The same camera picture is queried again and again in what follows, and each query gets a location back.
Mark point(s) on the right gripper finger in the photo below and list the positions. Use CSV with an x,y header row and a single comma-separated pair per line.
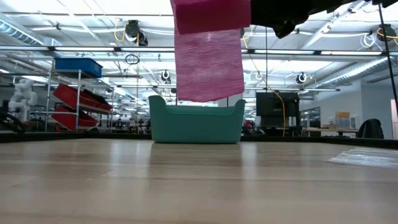
x,y
262,12

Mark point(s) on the pink elastic bandage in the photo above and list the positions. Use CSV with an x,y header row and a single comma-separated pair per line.
x,y
208,68

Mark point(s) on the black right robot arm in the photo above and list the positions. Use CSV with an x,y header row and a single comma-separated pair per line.
x,y
388,2

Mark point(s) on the black flat monitor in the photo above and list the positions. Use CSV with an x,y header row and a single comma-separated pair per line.
x,y
270,109

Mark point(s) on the thin black pole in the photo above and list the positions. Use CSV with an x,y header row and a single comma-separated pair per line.
x,y
389,65

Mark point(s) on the teal plastic bin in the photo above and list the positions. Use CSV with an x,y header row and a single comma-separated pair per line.
x,y
196,127

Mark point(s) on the black office chair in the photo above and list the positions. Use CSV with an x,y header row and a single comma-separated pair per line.
x,y
370,129

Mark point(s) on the clear plastic zip bag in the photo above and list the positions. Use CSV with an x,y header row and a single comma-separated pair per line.
x,y
367,158

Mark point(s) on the blue plastic storage bin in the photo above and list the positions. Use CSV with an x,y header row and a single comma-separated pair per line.
x,y
77,67

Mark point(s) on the red plastic storage bin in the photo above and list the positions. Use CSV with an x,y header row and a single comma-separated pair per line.
x,y
71,95
66,119

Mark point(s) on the grey metal shelf rack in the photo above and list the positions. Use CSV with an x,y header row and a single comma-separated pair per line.
x,y
48,90

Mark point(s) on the white robot figure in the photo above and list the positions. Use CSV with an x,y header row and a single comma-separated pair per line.
x,y
23,96

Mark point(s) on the black aluminium table frame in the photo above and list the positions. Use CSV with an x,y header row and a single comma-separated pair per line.
x,y
77,136

